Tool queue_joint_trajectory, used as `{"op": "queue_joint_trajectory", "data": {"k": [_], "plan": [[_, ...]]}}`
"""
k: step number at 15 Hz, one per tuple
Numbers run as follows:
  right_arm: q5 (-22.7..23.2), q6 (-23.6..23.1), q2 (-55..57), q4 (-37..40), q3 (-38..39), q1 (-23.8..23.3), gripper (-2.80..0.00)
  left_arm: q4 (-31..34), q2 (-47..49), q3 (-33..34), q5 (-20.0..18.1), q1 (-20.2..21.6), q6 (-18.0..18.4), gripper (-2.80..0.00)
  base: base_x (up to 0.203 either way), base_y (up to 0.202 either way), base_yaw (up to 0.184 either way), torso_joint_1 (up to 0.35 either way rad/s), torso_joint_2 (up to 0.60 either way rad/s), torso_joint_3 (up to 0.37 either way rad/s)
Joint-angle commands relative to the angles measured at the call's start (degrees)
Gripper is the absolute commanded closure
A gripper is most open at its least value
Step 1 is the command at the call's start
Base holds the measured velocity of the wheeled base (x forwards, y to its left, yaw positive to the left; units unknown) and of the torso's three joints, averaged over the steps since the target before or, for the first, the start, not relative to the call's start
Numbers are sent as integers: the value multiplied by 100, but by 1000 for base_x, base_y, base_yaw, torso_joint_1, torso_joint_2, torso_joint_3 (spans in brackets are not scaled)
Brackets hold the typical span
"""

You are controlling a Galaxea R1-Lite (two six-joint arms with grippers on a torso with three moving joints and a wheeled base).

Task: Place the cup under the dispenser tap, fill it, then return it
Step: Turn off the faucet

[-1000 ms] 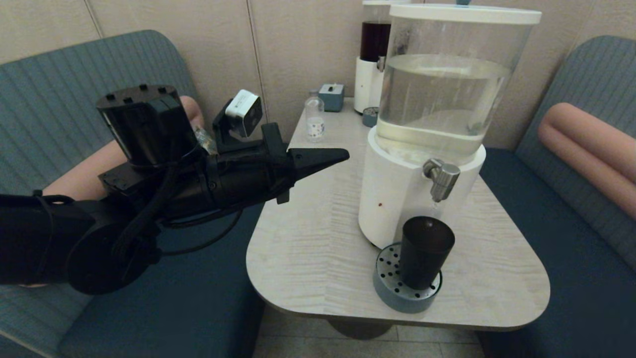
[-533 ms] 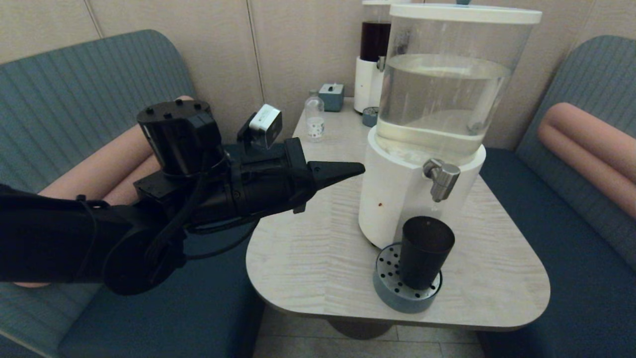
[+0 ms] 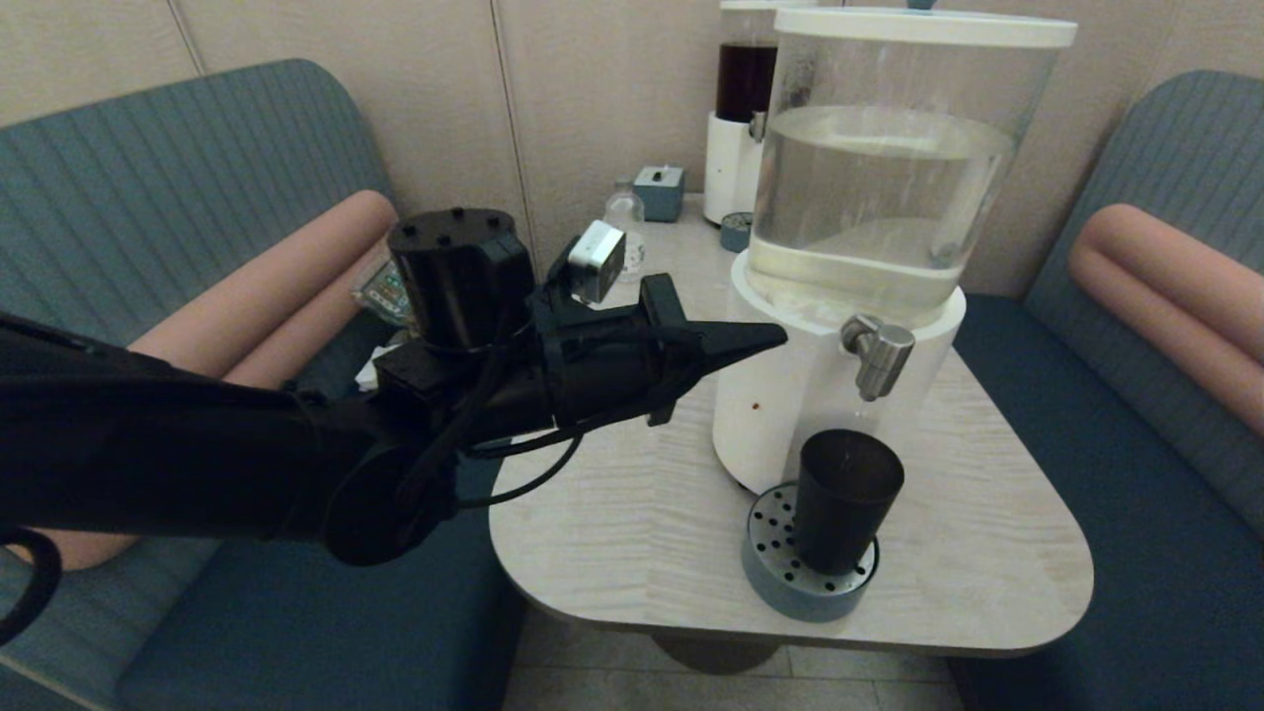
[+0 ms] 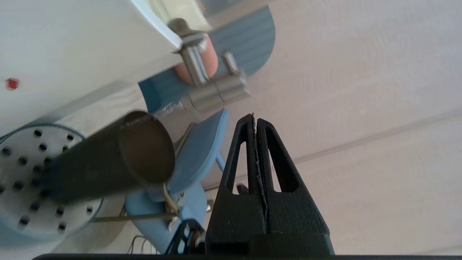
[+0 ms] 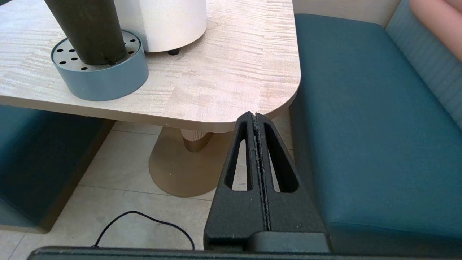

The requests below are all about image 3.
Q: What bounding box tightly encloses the silver metal dispenser tap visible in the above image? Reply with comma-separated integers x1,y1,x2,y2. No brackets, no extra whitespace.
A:
841,314,919,403

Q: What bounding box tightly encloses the black plastic cup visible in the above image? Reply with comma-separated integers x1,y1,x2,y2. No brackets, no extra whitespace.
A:
795,428,906,577

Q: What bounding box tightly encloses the clear plastic bottle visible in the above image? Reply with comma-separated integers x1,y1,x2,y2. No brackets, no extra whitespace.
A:
604,181,647,284

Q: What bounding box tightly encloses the small blue tissue box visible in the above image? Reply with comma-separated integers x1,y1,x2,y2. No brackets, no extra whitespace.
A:
633,165,685,223

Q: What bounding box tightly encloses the dark drink dispenser white base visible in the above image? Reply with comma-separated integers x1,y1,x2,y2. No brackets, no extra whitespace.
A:
703,0,819,226

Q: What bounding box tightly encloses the clear water dispenser white base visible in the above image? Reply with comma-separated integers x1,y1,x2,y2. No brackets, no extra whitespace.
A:
711,39,1066,500

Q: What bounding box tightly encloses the round blue perforated drip tray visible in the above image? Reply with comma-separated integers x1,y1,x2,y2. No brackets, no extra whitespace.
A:
742,481,879,622

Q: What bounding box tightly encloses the clear plastic snack packet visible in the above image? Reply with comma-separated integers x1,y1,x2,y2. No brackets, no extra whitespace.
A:
353,259,411,327

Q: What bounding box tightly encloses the white paper napkin stack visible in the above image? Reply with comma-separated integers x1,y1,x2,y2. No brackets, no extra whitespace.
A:
354,341,391,391

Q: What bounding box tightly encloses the pink bolster cushion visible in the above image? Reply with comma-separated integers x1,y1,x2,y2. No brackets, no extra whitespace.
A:
1066,203,1264,438
0,190,408,571

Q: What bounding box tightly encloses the white dispenser lid blue knob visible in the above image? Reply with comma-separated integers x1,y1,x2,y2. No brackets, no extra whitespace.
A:
775,0,1079,50

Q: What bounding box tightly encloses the teal ribbed booth sofa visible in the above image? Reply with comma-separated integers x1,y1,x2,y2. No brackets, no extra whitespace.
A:
948,71,1264,711
0,59,574,711

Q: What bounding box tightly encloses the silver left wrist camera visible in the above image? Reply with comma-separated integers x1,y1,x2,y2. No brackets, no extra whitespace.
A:
568,220,627,305

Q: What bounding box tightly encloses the thin black camera cable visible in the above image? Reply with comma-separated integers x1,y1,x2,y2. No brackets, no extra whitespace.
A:
459,336,584,510

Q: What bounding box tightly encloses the table pedestal with base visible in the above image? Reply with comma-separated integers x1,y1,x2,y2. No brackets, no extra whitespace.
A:
647,632,791,675

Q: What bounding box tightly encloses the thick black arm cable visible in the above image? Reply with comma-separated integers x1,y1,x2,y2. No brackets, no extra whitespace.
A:
0,528,62,645

